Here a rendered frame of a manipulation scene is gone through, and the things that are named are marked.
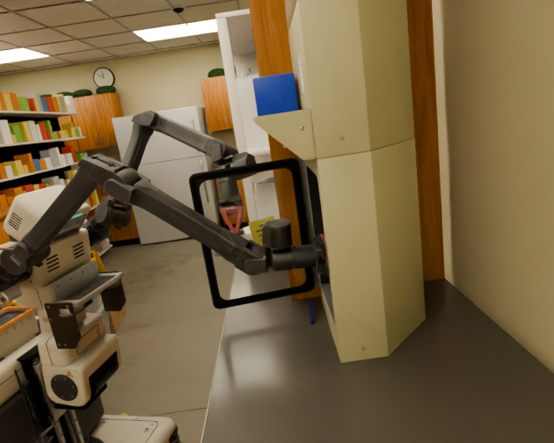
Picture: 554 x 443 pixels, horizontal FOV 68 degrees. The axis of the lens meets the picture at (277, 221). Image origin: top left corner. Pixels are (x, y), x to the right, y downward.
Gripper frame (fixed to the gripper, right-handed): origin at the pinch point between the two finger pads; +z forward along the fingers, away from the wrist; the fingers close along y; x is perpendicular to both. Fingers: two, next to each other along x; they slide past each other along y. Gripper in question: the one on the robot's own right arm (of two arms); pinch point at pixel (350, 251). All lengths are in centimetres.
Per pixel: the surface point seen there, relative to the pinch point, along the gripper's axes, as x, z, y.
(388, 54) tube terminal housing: -44.8, 8.8, -8.1
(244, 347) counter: 22.3, -29.6, -2.2
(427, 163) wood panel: -17.0, 28.7, 21.5
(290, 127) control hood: -32.4, -13.3, -15.0
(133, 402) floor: 121, -112, 116
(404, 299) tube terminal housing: 10.4, 10.7, -8.8
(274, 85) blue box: -41.9, -14.7, 4.6
